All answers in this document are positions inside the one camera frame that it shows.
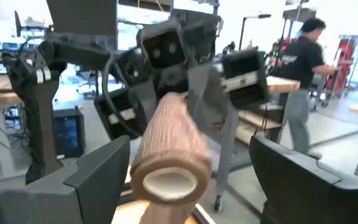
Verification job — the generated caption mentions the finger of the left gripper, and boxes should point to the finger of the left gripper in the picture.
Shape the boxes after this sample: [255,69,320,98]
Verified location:
[129,80,158,125]
[187,65,229,131]

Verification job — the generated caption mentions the brown elastic bandage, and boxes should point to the brown elastic bandage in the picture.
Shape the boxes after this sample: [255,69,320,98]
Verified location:
[129,91,213,224]

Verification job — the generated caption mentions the dark grey panel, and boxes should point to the dark grey panel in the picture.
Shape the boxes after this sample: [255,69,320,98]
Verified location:
[47,0,118,43]

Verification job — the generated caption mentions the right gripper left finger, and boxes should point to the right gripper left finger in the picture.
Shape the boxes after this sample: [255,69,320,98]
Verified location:
[0,136,131,224]

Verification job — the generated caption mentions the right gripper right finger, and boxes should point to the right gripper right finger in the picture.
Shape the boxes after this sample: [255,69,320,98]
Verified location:
[249,134,358,224]

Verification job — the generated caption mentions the wire frame wooden shelf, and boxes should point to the wire frame wooden shelf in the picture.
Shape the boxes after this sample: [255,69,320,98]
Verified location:
[237,102,283,146]

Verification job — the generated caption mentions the person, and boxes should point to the person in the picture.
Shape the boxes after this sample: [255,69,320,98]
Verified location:
[273,17,339,160]

